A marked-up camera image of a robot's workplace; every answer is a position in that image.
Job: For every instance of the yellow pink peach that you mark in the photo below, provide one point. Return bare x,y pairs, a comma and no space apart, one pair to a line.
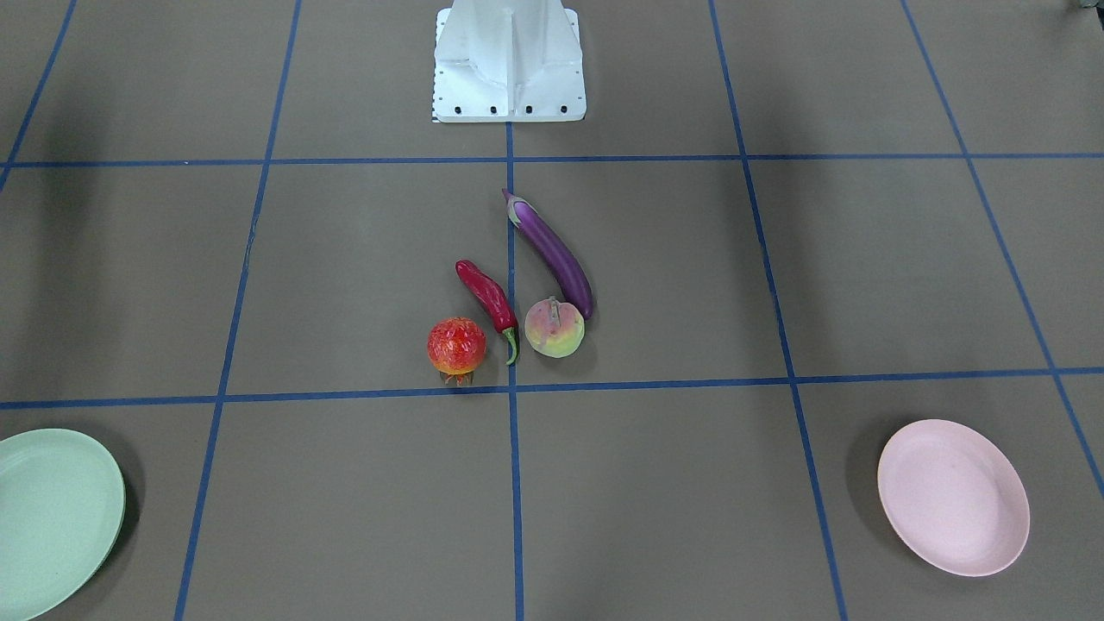
553,328

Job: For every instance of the purple eggplant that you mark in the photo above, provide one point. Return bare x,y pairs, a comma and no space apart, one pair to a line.
566,269

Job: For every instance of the red chili pepper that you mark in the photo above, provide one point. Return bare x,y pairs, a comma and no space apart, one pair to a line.
494,302

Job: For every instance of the red pomegranate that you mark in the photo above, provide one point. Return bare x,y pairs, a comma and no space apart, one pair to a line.
456,347

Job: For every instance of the pink plate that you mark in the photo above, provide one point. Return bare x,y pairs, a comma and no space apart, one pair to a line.
954,498

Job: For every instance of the green plate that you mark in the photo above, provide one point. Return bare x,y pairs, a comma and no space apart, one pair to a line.
63,501

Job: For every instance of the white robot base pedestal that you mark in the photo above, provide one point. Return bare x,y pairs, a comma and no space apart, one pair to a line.
508,61

